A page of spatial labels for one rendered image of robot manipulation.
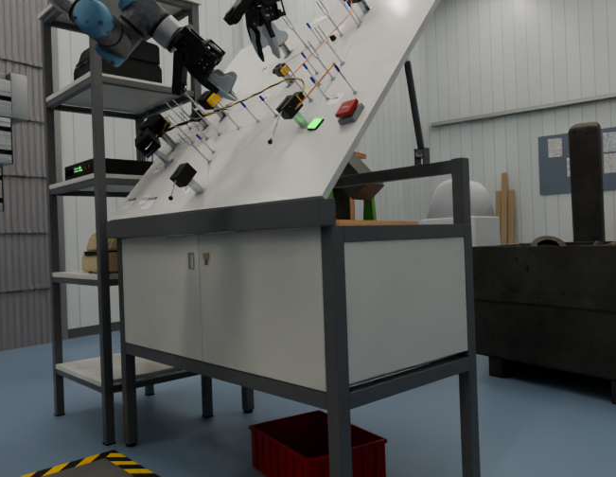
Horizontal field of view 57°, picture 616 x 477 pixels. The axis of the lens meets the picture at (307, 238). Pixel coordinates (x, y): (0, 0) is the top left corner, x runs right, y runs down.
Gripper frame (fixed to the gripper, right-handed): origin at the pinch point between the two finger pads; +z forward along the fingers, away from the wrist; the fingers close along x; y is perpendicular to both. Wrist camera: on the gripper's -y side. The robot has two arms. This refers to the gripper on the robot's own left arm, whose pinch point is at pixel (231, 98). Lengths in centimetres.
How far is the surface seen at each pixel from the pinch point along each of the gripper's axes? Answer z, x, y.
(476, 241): 260, 390, -116
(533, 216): 455, 749, -140
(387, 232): 52, -12, 7
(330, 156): 27.7, -10.7, 11.2
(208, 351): 43, -17, -60
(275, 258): 35.3, -19.2, -16.9
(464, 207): 72, 17, 16
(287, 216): 28.8, -21.8, -3.4
